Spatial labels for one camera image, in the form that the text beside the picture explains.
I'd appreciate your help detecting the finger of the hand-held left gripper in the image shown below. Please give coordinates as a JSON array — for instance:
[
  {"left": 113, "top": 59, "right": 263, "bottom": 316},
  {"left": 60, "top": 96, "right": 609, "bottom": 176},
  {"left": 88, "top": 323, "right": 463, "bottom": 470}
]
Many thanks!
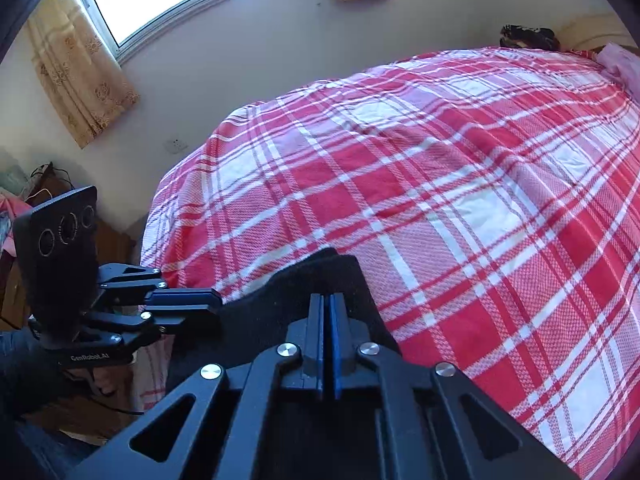
[
  {"left": 80, "top": 310, "right": 221, "bottom": 348},
  {"left": 97, "top": 262, "right": 224, "bottom": 315}
]

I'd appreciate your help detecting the wooden headboard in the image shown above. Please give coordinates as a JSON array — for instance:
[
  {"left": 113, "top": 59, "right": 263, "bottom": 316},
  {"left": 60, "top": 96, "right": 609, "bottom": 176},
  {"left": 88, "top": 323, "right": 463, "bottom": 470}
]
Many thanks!
[{"left": 557, "top": 14, "right": 633, "bottom": 53}]

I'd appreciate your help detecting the wooden nightstand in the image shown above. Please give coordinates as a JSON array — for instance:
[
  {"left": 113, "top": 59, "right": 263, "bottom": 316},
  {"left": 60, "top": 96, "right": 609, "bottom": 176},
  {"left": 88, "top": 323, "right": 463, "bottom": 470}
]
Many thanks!
[{"left": 0, "top": 162, "right": 138, "bottom": 336}]

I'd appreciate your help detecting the pink cloth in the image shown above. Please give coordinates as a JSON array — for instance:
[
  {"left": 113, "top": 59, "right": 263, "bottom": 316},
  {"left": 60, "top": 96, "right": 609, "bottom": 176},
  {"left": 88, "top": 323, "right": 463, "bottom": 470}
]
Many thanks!
[{"left": 0, "top": 187, "right": 32, "bottom": 257}]

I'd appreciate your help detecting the black sock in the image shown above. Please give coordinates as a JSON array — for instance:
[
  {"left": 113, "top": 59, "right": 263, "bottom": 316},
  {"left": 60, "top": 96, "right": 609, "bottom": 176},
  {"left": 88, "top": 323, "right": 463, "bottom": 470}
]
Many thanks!
[{"left": 165, "top": 246, "right": 401, "bottom": 401}]

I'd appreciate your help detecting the red white plaid blanket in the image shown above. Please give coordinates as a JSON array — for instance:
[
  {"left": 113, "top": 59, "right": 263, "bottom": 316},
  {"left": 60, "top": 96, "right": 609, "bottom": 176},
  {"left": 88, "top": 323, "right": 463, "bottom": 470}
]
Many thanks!
[{"left": 140, "top": 46, "right": 640, "bottom": 480}]

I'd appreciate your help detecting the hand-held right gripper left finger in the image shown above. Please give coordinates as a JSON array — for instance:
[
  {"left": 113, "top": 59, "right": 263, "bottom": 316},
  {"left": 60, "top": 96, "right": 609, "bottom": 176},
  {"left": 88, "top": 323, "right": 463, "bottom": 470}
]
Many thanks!
[{"left": 65, "top": 294, "right": 326, "bottom": 480}]

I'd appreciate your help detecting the pink pillow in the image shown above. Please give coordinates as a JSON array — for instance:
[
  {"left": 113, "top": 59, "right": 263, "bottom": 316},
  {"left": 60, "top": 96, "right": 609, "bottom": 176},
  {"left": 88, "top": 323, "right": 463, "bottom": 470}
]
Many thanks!
[{"left": 595, "top": 44, "right": 640, "bottom": 93}]

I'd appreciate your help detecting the dark patterned cloth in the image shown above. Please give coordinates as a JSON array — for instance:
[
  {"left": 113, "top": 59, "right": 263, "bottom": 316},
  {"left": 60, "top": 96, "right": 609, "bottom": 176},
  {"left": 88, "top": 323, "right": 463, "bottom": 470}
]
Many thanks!
[{"left": 500, "top": 24, "right": 560, "bottom": 52}]

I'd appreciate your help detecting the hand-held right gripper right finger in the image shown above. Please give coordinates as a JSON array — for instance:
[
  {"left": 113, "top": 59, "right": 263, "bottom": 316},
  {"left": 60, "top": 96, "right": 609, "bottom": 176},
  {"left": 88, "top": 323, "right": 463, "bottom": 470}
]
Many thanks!
[{"left": 326, "top": 294, "right": 581, "bottom": 480}]

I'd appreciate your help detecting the black cable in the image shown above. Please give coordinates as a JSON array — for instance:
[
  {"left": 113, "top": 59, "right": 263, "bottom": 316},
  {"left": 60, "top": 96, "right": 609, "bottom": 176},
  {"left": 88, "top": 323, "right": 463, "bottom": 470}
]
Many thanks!
[{"left": 92, "top": 387, "right": 147, "bottom": 417}]

